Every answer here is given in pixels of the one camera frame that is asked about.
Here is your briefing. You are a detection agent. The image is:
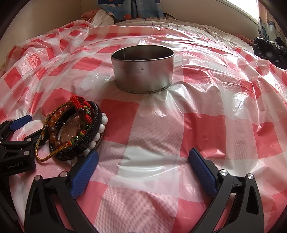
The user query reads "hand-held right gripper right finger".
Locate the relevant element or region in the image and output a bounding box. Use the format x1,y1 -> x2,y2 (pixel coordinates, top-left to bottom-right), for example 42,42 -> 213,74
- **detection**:
188,148 -> 266,233

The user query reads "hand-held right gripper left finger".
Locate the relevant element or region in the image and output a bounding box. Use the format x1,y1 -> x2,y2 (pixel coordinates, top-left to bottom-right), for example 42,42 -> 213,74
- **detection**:
24,150 -> 99,233

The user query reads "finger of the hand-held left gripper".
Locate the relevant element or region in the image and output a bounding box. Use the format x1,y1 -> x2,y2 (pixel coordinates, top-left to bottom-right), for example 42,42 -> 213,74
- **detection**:
0,129 -> 49,158
0,115 -> 33,142

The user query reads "gold red cord bracelet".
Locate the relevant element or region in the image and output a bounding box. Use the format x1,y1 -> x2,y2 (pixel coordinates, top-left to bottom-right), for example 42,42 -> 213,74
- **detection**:
35,112 -> 59,162

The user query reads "black bracelet with coloured stripes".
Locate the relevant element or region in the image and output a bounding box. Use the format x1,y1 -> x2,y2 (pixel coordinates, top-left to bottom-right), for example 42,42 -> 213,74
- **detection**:
50,125 -> 97,161

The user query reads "amber bead bracelet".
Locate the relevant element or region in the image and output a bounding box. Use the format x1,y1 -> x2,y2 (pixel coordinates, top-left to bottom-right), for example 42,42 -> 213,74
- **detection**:
48,105 -> 69,149

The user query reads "silver bangle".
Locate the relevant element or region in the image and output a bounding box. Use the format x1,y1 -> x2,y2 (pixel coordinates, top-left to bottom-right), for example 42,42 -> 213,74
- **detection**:
59,112 -> 90,146

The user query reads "white bead bracelet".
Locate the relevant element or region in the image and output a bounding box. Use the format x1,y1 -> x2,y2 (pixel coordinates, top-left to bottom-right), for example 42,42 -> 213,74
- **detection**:
70,113 -> 109,167

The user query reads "black braided leather bracelet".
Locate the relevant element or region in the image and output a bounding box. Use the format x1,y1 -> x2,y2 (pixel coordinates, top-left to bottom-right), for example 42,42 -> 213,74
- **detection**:
54,101 -> 102,144

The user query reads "red braided cord bracelet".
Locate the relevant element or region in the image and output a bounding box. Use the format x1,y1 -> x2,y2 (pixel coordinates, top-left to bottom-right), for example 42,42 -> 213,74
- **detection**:
69,95 -> 93,122

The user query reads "round metal tin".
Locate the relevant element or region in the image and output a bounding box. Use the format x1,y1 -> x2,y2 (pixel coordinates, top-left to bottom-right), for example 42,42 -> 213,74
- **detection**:
111,45 -> 175,94

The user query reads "red white checkered plastic sheet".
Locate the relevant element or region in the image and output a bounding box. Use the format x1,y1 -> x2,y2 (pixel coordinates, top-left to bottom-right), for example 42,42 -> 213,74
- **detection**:
0,19 -> 287,233

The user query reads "pink cloth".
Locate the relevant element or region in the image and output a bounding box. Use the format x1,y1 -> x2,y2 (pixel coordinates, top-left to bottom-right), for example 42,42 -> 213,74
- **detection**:
81,9 -> 99,20

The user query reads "white striped bedding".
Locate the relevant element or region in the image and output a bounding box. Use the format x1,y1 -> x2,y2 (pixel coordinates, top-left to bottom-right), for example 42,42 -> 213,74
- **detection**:
91,9 -> 202,28

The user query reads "black plastic bag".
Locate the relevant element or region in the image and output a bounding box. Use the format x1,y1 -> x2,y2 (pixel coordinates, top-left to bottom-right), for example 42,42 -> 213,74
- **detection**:
253,36 -> 287,68

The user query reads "pale printed curtain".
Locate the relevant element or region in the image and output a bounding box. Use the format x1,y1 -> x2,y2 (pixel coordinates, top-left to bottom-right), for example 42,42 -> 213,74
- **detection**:
257,0 -> 281,39

